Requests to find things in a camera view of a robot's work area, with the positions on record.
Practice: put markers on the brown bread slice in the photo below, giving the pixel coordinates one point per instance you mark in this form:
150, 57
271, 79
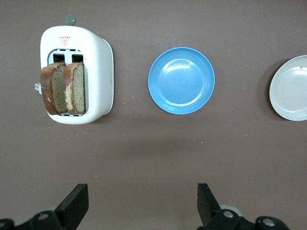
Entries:
76, 91
51, 91

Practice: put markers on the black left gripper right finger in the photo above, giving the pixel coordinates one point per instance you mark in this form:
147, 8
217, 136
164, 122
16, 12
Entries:
206, 206

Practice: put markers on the white two-slot toaster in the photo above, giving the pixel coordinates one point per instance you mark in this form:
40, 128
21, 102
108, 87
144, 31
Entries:
98, 72

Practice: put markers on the beige plate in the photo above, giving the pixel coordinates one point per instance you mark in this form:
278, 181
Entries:
290, 91

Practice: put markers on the blue plate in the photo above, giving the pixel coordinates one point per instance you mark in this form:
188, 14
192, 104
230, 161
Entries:
181, 81

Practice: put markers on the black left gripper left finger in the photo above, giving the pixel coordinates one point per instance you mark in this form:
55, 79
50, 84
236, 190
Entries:
74, 203

